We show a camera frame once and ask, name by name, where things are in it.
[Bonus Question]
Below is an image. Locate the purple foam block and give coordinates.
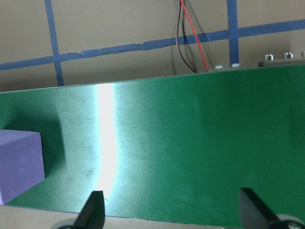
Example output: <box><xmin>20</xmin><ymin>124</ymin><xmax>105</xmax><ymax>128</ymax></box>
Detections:
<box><xmin>0</xmin><ymin>129</ymin><xmax>45</xmax><ymax>205</ymax></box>

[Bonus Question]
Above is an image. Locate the green conveyor belt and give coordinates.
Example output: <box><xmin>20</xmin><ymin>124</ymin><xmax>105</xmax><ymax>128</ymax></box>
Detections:
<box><xmin>0</xmin><ymin>51</ymin><xmax>305</xmax><ymax>229</ymax></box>

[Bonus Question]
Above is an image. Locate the red conveyor wire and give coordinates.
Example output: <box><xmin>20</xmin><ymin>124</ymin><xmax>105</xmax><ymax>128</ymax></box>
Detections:
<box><xmin>180</xmin><ymin>0</ymin><xmax>210</xmax><ymax>72</ymax></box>

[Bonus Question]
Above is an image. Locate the black conveyor wire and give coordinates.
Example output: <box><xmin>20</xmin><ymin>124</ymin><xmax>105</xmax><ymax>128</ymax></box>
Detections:
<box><xmin>175</xmin><ymin>0</ymin><xmax>196</xmax><ymax>73</ymax></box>

